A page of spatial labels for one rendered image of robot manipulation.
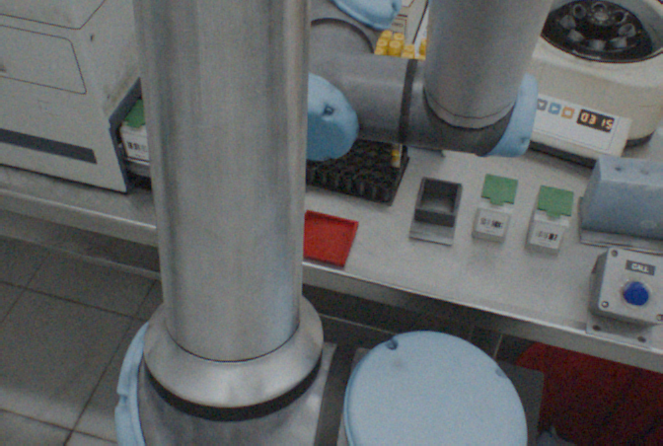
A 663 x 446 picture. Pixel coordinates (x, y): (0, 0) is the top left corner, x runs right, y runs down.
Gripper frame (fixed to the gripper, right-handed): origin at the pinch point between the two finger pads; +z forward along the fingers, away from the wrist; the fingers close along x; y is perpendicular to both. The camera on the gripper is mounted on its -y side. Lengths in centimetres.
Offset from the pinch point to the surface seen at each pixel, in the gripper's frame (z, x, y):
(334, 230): -4.5, -2.4, 16.9
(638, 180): -29, 7, 41
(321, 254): -4.2, -6.4, 16.4
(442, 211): -13.5, 1.5, 25.8
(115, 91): -3.7, -1.3, -13.7
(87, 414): 100, 0, 11
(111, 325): 103, 22, 6
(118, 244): 77, 28, -3
